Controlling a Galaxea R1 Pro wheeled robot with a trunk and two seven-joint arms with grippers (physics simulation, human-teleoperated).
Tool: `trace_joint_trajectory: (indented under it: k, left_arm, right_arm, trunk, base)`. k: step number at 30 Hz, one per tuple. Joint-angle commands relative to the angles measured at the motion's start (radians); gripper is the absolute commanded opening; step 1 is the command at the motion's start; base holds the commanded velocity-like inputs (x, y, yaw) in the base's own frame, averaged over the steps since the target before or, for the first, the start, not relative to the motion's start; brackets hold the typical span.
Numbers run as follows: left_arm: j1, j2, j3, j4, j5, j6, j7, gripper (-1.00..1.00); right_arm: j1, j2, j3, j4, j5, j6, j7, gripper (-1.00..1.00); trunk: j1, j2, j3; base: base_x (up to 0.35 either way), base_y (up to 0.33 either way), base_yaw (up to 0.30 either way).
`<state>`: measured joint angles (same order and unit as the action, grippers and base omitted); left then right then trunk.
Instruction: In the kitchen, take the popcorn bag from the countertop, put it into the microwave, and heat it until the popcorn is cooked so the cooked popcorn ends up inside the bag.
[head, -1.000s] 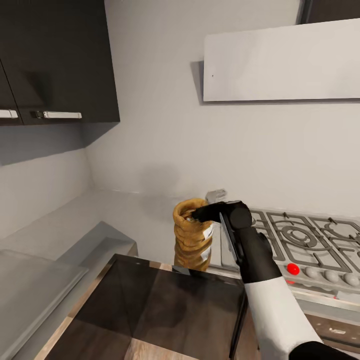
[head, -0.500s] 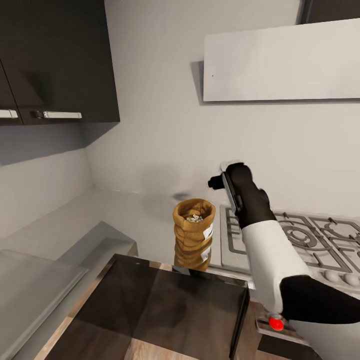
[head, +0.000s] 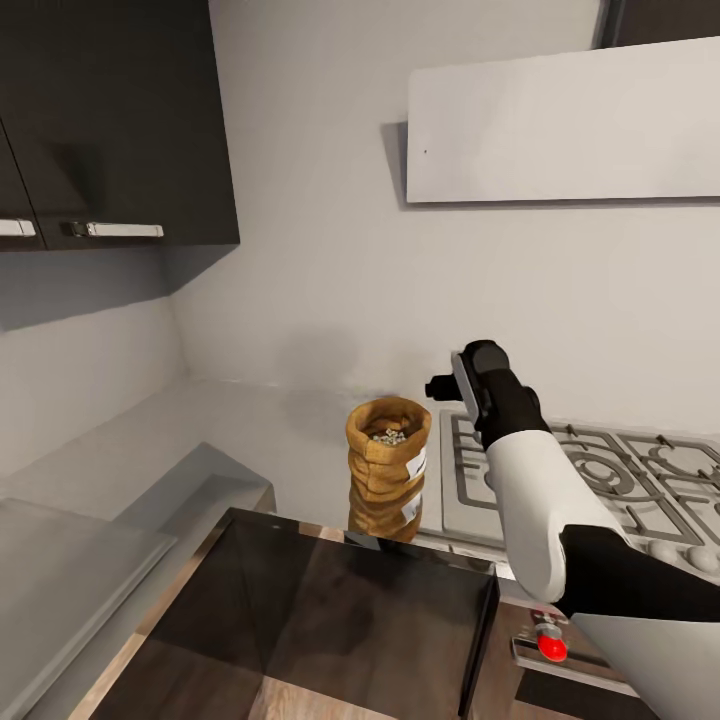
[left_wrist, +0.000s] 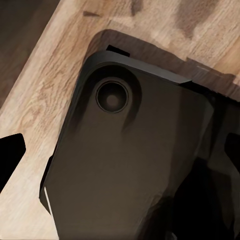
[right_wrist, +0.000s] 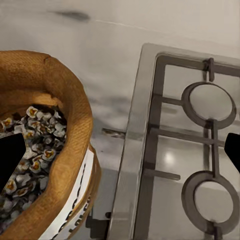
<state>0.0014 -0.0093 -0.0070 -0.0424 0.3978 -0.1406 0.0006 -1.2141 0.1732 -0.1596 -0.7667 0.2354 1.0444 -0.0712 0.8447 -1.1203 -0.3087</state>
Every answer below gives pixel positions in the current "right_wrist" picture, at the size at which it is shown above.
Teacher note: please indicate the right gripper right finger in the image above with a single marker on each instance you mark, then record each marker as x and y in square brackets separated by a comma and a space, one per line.
[232, 148]

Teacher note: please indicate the popcorn bag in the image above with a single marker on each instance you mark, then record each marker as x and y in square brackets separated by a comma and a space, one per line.
[39, 80]

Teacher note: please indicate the burner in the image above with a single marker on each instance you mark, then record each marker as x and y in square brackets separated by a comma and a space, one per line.
[175, 181]

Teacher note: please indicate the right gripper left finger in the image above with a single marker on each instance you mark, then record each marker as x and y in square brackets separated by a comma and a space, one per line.
[12, 150]

